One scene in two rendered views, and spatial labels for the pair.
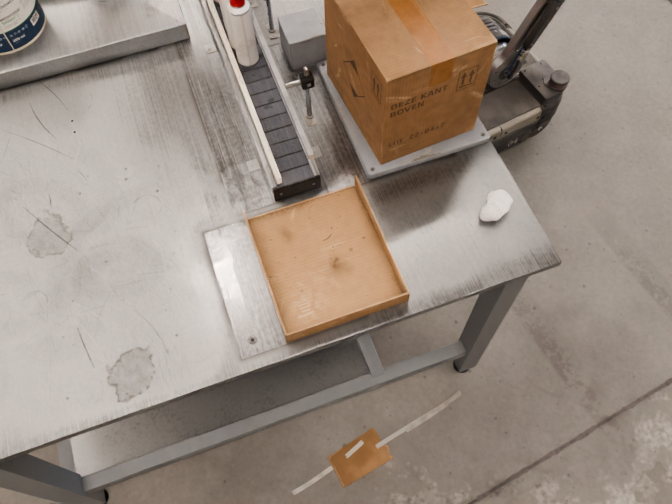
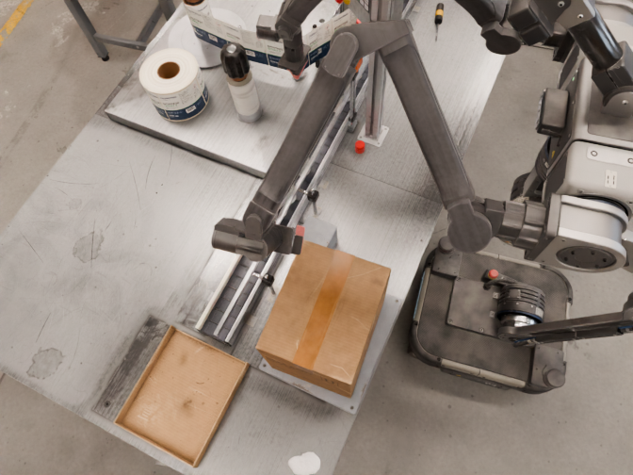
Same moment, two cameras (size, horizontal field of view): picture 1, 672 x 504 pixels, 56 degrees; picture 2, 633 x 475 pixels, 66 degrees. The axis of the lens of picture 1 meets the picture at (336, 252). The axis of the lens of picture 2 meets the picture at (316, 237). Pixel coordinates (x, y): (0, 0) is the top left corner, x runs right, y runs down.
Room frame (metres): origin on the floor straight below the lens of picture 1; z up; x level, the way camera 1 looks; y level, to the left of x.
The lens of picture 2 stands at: (0.79, -0.43, 2.27)
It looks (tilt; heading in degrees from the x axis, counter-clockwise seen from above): 65 degrees down; 51
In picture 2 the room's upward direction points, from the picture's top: 8 degrees counter-clockwise
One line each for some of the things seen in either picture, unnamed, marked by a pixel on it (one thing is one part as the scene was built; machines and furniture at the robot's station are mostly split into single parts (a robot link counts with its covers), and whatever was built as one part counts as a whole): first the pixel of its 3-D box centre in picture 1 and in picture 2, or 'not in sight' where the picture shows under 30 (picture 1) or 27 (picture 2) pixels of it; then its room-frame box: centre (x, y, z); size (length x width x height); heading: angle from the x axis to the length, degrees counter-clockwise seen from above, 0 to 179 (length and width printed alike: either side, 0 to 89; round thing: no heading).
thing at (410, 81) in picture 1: (402, 59); (327, 321); (1.01, -0.16, 0.99); 0.30 x 0.24 x 0.27; 22
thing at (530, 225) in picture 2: not in sight; (523, 223); (1.30, -0.40, 1.45); 0.09 x 0.08 x 0.12; 26
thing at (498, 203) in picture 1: (495, 205); (304, 463); (0.71, -0.35, 0.85); 0.08 x 0.07 x 0.04; 106
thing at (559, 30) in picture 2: not in sight; (552, 25); (1.75, -0.18, 1.45); 0.09 x 0.08 x 0.12; 26
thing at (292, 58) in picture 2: not in sight; (293, 50); (1.51, 0.42, 1.18); 0.10 x 0.07 x 0.07; 19
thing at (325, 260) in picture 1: (323, 254); (183, 393); (0.60, 0.03, 0.85); 0.30 x 0.26 x 0.04; 18
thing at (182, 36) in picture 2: not in sight; (207, 37); (1.53, 0.96, 0.89); 0.31 x 0.31 x 0.01
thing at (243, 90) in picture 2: not in sight; (241, 83); (1.39, 0.58, 1.03); 0.09 x 0.09 x 0.30
